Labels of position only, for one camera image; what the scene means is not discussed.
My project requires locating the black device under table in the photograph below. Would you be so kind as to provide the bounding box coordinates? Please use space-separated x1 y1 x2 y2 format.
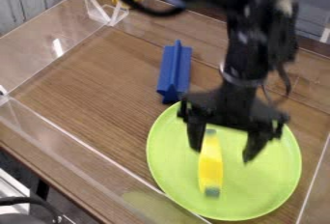
0 185 97 224

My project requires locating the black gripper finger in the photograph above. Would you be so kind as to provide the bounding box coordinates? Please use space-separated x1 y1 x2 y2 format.
241 130 274 163
187 118 205 153

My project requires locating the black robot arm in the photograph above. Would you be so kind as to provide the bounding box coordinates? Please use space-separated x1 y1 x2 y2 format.
121 0 299 162

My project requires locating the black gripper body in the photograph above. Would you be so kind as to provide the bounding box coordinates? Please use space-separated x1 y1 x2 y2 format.
177 84 288 138

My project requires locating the green round plate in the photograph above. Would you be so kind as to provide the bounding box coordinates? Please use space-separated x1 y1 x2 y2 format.
145 104 302 221

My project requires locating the blue plastic block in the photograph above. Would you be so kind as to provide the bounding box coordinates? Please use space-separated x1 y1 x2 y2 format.
156 40 192 103

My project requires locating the yellow toy banana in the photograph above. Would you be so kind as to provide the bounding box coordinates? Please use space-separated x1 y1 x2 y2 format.
199 129 224 198

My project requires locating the black cable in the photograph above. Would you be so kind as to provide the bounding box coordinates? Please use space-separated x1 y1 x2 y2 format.
0 196 62 224

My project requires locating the clear acrylic enclosure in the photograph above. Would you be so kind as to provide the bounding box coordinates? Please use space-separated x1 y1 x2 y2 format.
0 0 330 224

